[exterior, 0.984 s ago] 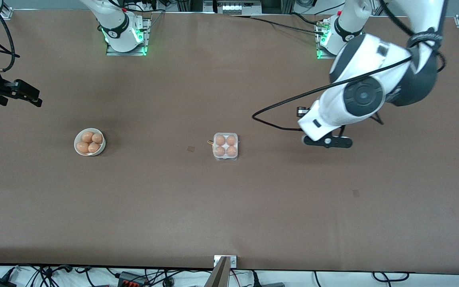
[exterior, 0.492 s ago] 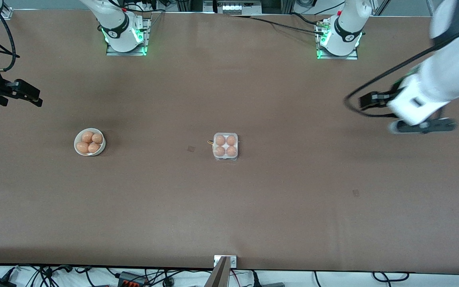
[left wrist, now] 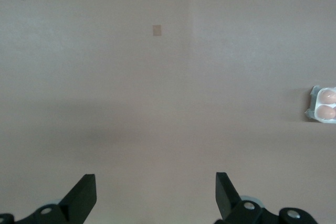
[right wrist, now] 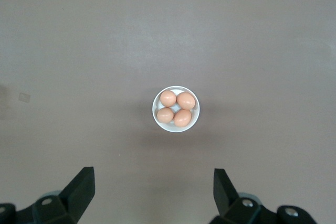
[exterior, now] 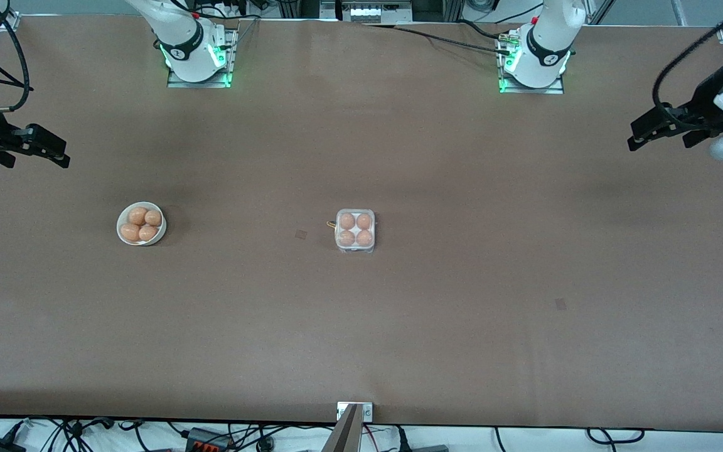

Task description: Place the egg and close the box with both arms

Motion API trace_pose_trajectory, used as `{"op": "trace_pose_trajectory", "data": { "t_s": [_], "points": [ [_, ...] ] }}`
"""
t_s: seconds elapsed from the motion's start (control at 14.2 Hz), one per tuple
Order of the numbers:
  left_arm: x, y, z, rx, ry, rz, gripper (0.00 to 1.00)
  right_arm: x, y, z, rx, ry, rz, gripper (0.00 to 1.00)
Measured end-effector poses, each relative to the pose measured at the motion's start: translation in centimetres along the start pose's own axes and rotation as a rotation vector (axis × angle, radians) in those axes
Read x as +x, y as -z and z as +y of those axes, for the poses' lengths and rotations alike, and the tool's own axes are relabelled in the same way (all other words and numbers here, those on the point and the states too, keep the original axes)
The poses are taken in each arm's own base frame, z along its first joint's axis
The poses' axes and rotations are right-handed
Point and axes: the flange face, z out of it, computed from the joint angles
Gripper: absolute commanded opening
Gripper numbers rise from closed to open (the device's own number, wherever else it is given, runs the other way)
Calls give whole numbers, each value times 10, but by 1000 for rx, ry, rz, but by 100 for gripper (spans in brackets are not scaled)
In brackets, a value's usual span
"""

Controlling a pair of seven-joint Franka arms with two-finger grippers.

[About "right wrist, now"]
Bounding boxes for white round bowl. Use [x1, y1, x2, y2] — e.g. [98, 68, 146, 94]
[152, 86, 201, 133]

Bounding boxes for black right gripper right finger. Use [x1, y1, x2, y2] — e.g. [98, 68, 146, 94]
[209, 168, 320, 224]

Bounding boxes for brown egg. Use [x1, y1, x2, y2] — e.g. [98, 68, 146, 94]
[160, 90, 177, 108]
[156, 106, 174, 124]
[176, 92, 196, 110]
[173, 109, 192, 127]

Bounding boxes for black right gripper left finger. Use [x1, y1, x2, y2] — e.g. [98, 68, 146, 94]
[0, 166, 95, 224]

